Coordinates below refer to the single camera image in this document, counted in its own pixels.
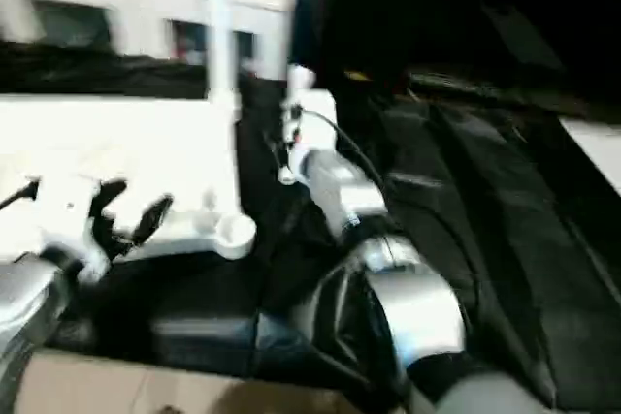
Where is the white plastic table top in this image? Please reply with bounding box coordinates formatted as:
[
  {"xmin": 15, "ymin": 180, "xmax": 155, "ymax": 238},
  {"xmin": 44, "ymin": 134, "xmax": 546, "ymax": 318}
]
[{"xmin": 0, "ymin": 93, "xmax": 257, "ymax": 261}]

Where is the blue upright panel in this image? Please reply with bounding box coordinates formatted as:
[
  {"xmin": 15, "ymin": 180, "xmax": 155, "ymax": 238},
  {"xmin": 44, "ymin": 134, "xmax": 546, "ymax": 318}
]
[{"xmin": 290, "ymin": 0, "xmax": 322, "ymax": 66}]

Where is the black mat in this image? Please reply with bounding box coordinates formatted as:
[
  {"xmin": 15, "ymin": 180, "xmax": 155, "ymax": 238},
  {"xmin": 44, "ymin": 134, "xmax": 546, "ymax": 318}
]
[{"xmin": 0, "ymin": 40, "xmax": 621, "ymax": 414}]

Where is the long metal rod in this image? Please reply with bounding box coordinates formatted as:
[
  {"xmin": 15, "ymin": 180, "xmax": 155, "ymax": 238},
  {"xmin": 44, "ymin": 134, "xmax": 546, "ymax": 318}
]
[{"xmin": 409, "ymin": 72, "xmax": 559, "ymax": 104}]

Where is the white sheet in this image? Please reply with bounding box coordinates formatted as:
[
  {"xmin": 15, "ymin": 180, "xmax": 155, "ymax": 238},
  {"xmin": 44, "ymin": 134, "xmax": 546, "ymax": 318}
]
[{"xmin": 557, "ymin": 115, "xmax": 621, "ymax": 182}]

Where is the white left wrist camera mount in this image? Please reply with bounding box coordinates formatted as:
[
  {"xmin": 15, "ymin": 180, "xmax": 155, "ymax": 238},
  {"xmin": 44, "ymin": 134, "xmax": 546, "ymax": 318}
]
[{"xmin": 33, "ymin": 174, "xmax": 117, "ymax": 284}]

